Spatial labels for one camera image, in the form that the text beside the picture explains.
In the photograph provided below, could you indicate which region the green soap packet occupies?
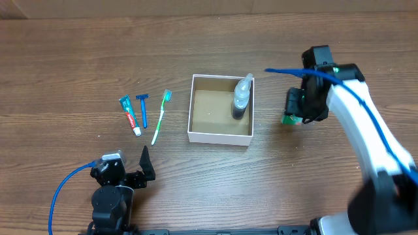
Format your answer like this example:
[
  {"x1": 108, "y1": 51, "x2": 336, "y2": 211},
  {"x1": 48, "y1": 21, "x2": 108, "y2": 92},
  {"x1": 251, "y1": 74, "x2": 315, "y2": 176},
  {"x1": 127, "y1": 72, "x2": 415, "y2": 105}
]
[{"x1": 281, "y1": 114, "x2": 302, "y2": 125}]

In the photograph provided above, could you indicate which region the clear bottle with dark liquid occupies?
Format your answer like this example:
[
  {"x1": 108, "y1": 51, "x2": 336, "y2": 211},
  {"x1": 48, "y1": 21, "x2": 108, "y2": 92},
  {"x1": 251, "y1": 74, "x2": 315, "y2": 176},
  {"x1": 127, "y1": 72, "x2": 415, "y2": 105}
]
[{"x1": 232, "y1": 73, "x2": 253, "y2": 119}]

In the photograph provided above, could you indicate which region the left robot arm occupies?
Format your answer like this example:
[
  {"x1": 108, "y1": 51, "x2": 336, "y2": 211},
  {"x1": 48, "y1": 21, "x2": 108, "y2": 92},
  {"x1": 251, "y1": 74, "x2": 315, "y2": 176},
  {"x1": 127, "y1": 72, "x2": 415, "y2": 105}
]
[{"x1": 88, "y1": 146, "x2": 155, "y2": 234}]

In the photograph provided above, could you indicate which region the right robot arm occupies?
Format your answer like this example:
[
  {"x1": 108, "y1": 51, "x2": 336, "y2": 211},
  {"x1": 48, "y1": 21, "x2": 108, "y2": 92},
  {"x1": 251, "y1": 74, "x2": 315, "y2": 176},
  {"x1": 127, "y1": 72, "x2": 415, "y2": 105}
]
[{"x1": 281, "y1": 64, "x2": 417, "y2": 234}]

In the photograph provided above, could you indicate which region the Colgate toothpaste tube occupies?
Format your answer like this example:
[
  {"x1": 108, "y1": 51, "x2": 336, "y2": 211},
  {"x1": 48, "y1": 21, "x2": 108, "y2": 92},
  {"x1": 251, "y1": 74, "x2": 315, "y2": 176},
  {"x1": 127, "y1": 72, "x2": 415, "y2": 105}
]
[{"x1": 119, "y1": 95, "x2": 142, "y2": 136}]

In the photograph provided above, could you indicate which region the blue disposable razor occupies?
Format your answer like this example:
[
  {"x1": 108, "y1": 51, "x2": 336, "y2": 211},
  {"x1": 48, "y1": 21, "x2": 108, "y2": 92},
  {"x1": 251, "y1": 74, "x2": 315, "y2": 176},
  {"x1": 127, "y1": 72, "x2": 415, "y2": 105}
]
[{"x1": 136, "y1": 94, "x2": 149, "y2": 129}]

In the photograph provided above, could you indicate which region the green white toothbrush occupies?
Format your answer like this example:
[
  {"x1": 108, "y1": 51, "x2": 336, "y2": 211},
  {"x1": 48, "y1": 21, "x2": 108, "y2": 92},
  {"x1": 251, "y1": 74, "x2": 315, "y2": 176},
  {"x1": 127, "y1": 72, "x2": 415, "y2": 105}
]
[{"x1": 151, "y1": 89, "x2": 172, "y2": 146}]

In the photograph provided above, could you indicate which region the white cardboard box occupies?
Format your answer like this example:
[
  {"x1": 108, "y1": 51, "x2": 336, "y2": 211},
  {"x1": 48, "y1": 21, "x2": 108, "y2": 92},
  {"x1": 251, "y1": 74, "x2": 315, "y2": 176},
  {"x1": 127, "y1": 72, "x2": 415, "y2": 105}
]
[{"x1": 187, "y1": 74, "x2": 255, "y2": 146}]

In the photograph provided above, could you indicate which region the left blue cable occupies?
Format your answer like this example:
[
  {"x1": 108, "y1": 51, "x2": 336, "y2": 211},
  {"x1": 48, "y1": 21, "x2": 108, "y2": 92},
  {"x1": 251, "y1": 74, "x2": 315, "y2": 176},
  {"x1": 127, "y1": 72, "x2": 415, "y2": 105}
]
[{"x1": 48, "y1": 161, "x2": 98, "y2": 235}]

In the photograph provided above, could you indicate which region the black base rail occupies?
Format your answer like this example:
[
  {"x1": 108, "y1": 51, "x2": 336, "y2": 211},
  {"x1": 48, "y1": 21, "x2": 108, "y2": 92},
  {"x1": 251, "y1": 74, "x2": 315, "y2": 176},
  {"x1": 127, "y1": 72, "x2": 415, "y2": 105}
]
[{"x1": 117, "y1": 225, "x2": 317, "y2": 235}]

